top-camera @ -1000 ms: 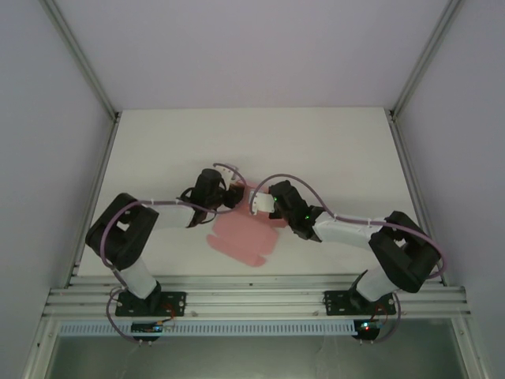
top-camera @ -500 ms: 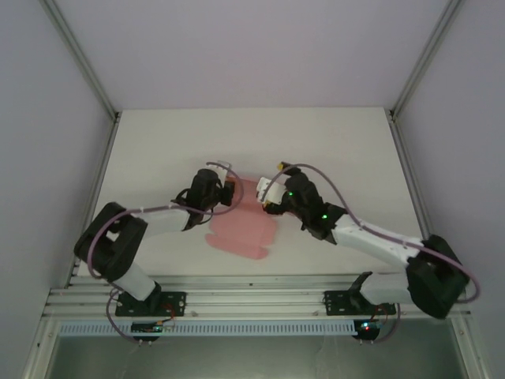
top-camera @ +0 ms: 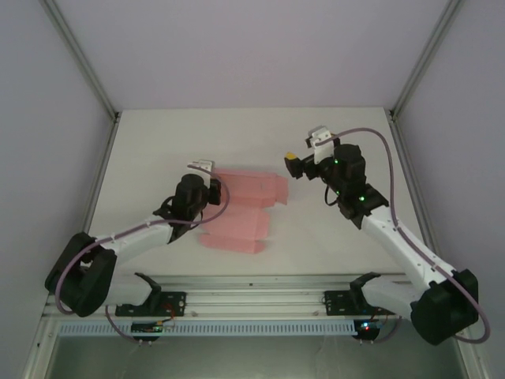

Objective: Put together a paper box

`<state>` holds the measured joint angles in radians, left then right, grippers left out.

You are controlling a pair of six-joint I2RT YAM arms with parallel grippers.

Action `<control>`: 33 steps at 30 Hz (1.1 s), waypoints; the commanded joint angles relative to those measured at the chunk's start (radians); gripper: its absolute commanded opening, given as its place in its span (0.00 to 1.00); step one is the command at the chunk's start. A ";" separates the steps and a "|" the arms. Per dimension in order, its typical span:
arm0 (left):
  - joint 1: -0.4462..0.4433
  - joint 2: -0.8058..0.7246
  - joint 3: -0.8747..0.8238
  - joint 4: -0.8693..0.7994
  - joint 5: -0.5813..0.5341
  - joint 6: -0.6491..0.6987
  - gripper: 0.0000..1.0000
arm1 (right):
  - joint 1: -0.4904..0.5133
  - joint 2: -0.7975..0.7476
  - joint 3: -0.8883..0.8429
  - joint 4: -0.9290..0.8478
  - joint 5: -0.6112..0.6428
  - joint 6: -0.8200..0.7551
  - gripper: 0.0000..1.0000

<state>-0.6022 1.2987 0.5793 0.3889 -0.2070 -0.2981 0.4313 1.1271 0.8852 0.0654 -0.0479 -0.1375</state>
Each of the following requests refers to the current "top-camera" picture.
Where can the grey metal panel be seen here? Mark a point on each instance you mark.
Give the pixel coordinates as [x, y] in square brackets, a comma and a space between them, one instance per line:
[252, 359]

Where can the aluminium frame post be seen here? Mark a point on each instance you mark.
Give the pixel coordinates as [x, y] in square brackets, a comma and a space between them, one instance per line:
[422, 59]
[83, 59]

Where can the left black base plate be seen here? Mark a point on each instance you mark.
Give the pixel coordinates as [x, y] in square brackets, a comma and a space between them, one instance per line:
[173, 302]

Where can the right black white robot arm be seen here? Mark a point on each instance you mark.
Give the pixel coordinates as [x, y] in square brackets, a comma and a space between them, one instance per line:
[394, 241]

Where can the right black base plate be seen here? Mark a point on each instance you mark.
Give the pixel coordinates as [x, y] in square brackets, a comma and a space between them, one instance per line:
[335, 302]

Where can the left small circuit board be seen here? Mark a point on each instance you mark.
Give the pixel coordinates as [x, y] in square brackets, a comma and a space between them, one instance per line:
[148, 327]

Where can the right small circuit board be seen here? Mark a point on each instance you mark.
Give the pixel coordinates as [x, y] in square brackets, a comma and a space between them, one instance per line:
[367, 327]

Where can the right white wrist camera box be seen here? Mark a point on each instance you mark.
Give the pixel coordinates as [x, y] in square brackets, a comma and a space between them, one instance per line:
[321, 136]

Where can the left aluminium frame post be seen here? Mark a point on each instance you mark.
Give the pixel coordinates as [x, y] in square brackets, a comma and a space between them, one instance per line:
[83, 59]

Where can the pink paper box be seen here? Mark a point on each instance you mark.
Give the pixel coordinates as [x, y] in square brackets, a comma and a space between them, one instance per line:
[244, 189]

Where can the right aluminium table side rail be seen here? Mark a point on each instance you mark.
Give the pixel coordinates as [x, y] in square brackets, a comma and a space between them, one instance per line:
[404, 158]

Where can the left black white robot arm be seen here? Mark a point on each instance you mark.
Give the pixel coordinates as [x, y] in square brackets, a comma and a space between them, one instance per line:
[130, 237]

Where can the right aluminium frame post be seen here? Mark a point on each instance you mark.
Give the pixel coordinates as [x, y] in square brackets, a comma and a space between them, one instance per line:
[422, 59]

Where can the small circuit board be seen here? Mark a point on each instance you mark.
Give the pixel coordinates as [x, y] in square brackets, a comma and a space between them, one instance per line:
[367, 327]
[148, 327]

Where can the aluminium table side rail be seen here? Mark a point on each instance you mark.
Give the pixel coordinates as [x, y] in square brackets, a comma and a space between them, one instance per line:
[105, 158]
[404, 158]

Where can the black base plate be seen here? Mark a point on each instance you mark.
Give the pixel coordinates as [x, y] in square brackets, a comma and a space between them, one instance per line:
[335, 302]
[173, 302]

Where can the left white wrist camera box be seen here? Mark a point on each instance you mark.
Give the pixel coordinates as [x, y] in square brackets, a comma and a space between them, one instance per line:
[203, 163]

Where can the left aluminium table side rail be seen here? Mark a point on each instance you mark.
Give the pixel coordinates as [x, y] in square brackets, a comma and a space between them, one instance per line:
[105, 158]

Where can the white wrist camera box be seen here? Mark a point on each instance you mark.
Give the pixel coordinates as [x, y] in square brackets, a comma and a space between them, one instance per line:
[203, 163]
[321, 136]

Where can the aluminium mounting rail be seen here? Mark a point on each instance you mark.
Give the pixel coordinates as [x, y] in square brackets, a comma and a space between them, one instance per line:
[252, 300]

